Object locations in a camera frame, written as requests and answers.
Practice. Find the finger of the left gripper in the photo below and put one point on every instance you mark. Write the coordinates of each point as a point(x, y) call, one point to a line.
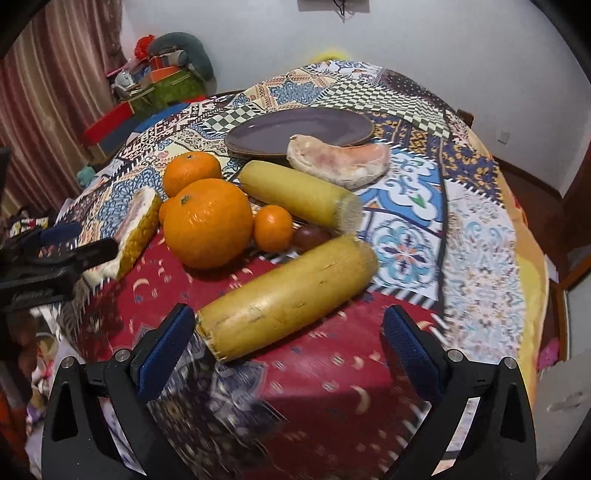
point(91, 255)
point(59, 233)

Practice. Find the white wall socket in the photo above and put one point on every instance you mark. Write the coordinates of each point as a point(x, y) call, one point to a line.
point(503, 137)

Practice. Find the striped brown curtain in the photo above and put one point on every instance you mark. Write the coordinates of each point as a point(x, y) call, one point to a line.
point(53, 87)

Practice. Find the large orange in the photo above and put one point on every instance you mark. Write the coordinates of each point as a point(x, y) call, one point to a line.
point(208, 224)

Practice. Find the wall mounted black monitor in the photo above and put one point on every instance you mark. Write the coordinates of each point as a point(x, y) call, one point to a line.
point(342, 7)

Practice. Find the short yellow sugarcane piece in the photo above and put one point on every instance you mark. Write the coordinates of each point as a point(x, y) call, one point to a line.
point(313, 200)

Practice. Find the grey plush toy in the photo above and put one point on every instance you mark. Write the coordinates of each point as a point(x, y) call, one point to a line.
point(189, 52)

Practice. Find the red and blue box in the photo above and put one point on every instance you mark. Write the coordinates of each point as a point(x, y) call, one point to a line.
point(110, 131)

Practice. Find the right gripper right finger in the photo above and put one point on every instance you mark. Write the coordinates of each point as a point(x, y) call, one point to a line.
point(500, 443)

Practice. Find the small hidden tangerine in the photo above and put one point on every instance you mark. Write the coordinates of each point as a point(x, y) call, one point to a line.
point(164, 209)

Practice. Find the peeled pomelo segment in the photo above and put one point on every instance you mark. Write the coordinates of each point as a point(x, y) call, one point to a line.
point(348, 167)

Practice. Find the long yellow sugarcane piece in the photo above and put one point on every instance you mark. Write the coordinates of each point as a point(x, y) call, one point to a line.
point(287, 298)

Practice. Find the patchwork patterned tablecloth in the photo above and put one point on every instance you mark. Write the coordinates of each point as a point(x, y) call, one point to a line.
point(332, 402)

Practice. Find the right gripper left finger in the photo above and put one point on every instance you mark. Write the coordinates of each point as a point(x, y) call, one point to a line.
point(77, 443)

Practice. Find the medium orange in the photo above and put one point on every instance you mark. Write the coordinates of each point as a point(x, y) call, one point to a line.
point(187, 168)

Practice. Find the green fabric box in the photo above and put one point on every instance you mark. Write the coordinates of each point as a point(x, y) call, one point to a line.
point(174, 89)

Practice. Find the dark purple round plate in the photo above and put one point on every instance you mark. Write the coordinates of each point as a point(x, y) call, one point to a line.
point(268, 135)

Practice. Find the yellow fuzzy chair back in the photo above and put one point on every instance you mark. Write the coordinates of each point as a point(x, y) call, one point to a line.
point(330, 54)

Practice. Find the dark red date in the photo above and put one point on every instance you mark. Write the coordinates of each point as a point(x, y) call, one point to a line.
point(308, 237)

